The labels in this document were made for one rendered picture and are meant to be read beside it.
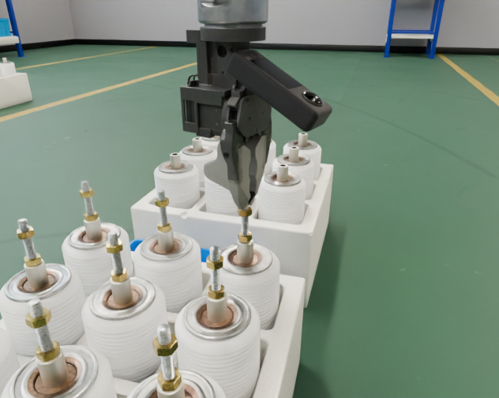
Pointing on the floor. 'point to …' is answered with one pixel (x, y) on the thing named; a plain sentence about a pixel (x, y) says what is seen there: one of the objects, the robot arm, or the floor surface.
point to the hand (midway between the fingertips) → (249, 199)
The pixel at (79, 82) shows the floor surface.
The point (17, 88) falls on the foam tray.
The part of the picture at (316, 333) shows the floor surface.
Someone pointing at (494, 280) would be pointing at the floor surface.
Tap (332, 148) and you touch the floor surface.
